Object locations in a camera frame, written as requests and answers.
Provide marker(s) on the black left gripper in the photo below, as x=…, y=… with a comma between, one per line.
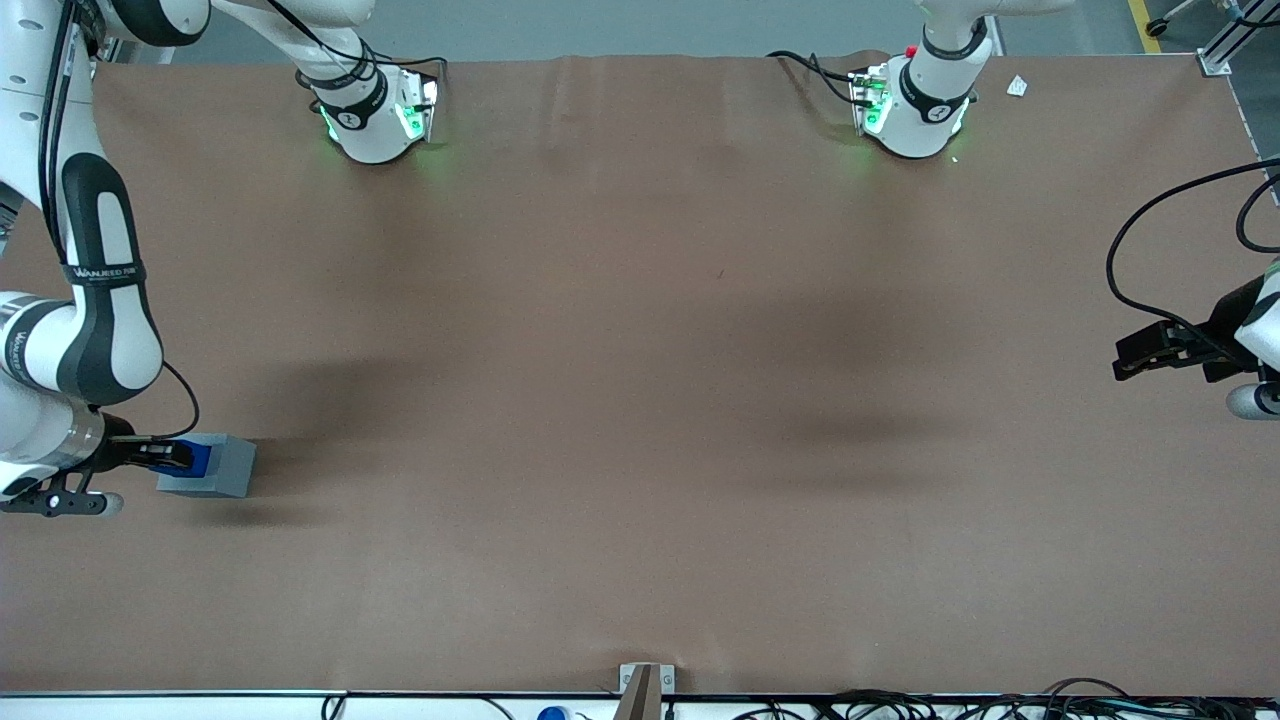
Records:
x=1226, y=322

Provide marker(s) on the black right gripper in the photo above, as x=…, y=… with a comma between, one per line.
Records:
x=120, y=452

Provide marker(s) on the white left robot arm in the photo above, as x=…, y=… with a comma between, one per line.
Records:
x=920, y=120

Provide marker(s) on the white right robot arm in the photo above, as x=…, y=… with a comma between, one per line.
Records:
x=110, y=340

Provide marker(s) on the gray square socket base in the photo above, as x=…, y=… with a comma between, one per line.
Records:
x=235, y=475

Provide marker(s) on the white paper scrap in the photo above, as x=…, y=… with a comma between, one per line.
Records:
x=1017, y=86

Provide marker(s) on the black caster wheel leg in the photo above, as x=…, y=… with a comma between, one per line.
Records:
x=1158, y=26

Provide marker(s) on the small blue round object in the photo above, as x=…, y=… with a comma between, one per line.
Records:
x=552, y=714

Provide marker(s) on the paper table cover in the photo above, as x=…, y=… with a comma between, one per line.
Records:
x=640, y=400

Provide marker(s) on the aluminium frame post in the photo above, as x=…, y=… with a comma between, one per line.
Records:
x=1222, y=55
x=112, y=45

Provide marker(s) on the gray metal bracket plate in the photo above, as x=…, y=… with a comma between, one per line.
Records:
x=668, y=678

